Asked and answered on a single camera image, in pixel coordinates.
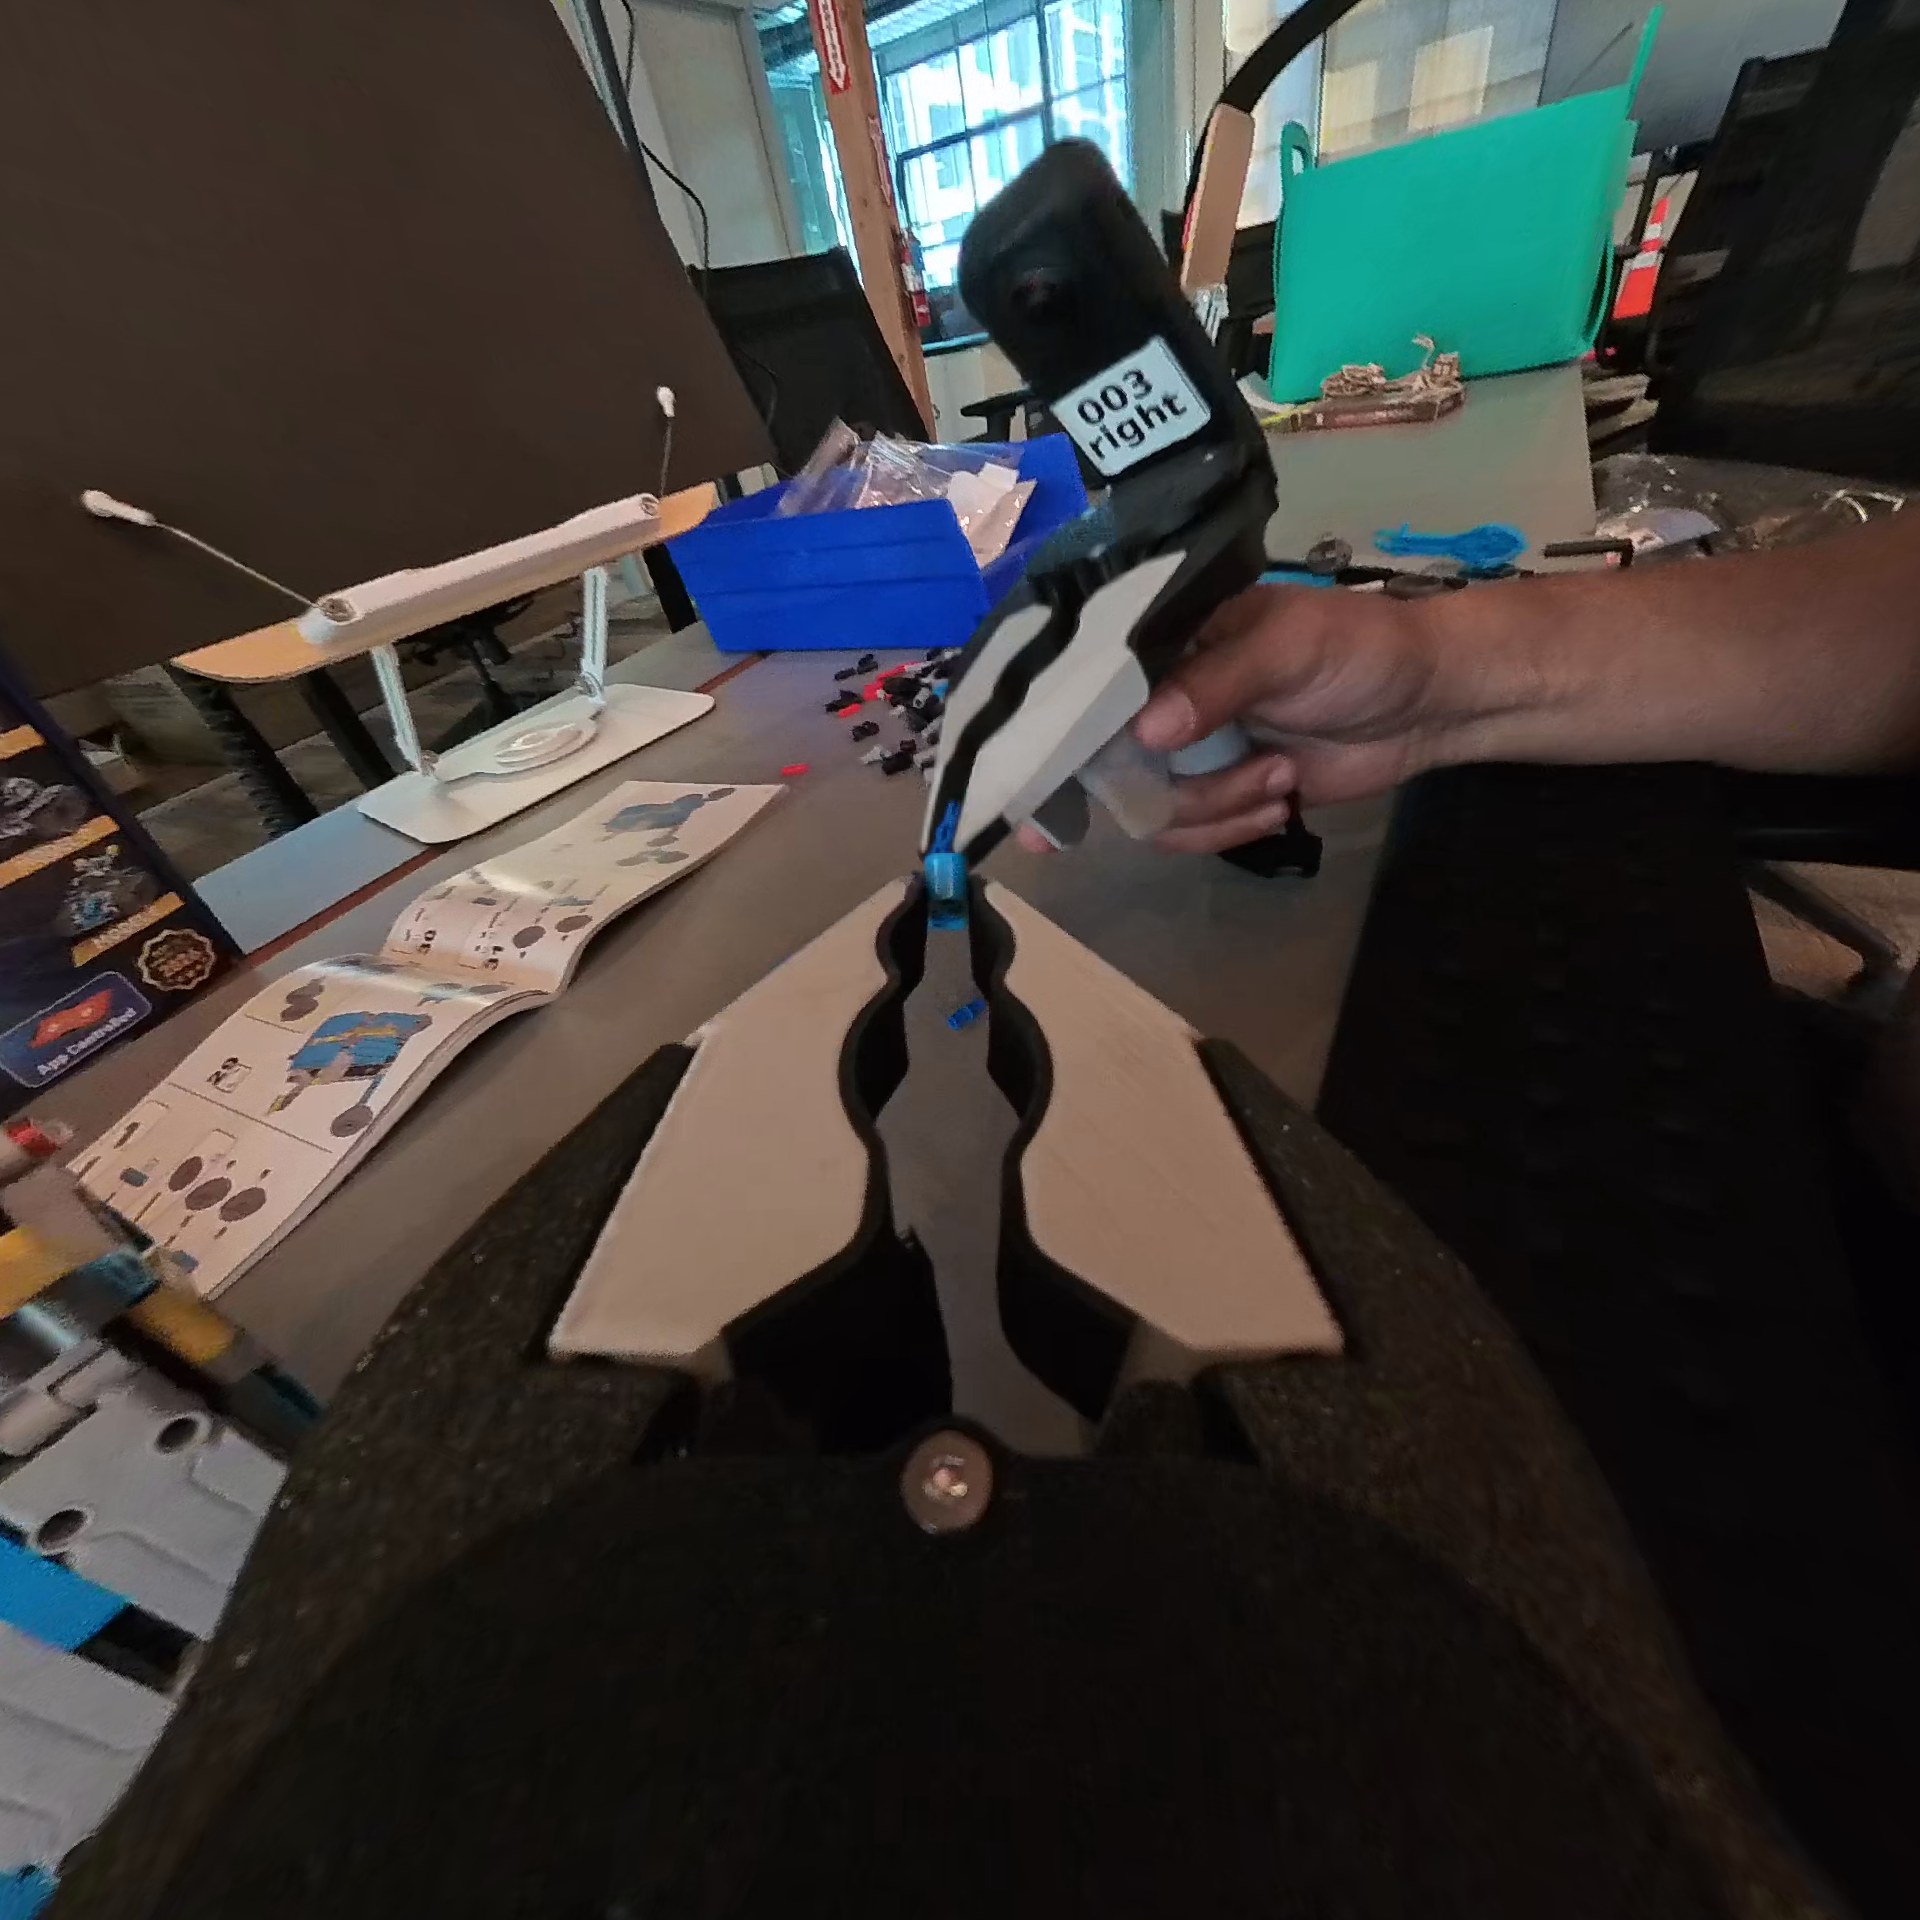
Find large black board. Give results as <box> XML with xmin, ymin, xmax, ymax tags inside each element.
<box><xmin>0</xmin><ymin>0</ymin><xmax>782</xmax><ymax>701</ymax></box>

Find person's black trousers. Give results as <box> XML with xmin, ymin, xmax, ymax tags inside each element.
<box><xmin>1316</xmin><ymin>755</ymin><xmax>1920</xmax><ymax>1920</ymax></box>

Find pile of small brick pieces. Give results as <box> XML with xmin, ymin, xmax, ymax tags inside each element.
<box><xmin>772</xmin><ymin>645</ymin><xmax>982</xmax><ymax>783</ymax></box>

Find person's right hand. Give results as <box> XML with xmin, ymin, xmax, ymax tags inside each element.
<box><xmin>1138</xmin><ymin>581</ymin><xmax>1443</xmax><ymax>865</ymax></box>

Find blue brick robot model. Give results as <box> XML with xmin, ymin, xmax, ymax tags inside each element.
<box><xmin>0</xmin><ymin>1122</ymin><xmax>323</xmax><ymax>1920</ymax></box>

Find dark printed toy box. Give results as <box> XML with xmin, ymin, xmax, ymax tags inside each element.
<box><xmin>0</xmin><ymin>645</ymin><xmax>247</xmax><ymax>1122</ymax></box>

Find open instruction booklet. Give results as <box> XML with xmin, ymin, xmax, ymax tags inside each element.
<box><xmin>73</xmin><ymin>776</ymin><xmax>796</xmax><ymax>1308</ymax></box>

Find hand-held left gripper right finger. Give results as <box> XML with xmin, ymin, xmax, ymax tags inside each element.
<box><xmin>964</xmin><ymin>880</ymin><xmax>1343</xmax><ymax>1427</ymax></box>

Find person's right forearm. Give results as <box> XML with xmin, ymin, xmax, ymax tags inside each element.
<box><xmin>1420</xmin><ymin>503</ymin><xmax>1920</xmax><ymax>783</ymax></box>

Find white metal stand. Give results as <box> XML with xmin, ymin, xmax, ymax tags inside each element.
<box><xmin>355</xmin><ymin>556</ymin><xmax>717</xmax><ymax>848</ymax></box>

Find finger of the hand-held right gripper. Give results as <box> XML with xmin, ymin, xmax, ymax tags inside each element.
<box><xmin>920</xmin><ymin>577</ymin><xmax>1089</xmax><ymax>868</ymax></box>
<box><xmin>947</xmin><ymin>553</ymin><xmax>1192</xmax><ymax>868</ymax></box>

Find black curved tube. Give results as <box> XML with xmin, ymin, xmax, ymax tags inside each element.
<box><xmin>1174</xmin><ymin>0</ymin><xmax>1350</xmax><ymax>302</ymax></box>

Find clear plastic bag pile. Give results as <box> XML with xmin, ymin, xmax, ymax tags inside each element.
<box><xmin>772</xmin><ymin>426</ymin><xmax>1035</xmax><ymax>568</ymax></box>

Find brown flat box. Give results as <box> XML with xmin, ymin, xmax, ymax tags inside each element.
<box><xmin>1282</xmin><ymin>333</ymin><xmax>1469</xmax><ymax>437</ymax></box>

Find white tube with wire antennas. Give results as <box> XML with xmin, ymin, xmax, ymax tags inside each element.
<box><xmin>77</xmin><ymin>392</ymin><xmax>674</xmax><ymax>649</ymax></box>

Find wooden post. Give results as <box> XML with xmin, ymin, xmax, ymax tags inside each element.
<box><xmin>812</xmin><ymin>0</ymin><xmax>930</xmax><ymax>443</ymax></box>

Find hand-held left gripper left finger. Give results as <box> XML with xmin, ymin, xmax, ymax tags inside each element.
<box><xmin>551</xmin><ymin>880</ymin><xmax>960</xmax><ymax>1452</ymax></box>

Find blue plastic bin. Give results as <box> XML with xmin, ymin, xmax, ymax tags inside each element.
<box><xmin>659</xmin><ymin>437</ymin><xmax>1095</xmax><ymax>649</ymax></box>

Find blue string bundle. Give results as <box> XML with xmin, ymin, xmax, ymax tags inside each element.
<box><xmin>1379</xmin><ymin>517</ymin><xmax>1535</xmax><ymax>577</ymax></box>

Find large window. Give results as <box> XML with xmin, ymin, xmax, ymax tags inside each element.
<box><xmin>757</xmin><ymin>0</ymin><xmax>1146</xmax><ymax>295</ymax></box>

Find tan flat board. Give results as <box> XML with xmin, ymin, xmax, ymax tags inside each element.
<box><xmin>172</xmin><ymin>481</ymin><xmax>722</xmax><ymax>694</ymax></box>

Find grey desk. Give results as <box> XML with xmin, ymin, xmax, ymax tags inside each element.
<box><xmin>31</xmin><ymin>623</ymin><xmax>1407</xmax><ymax>1445</ymax></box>

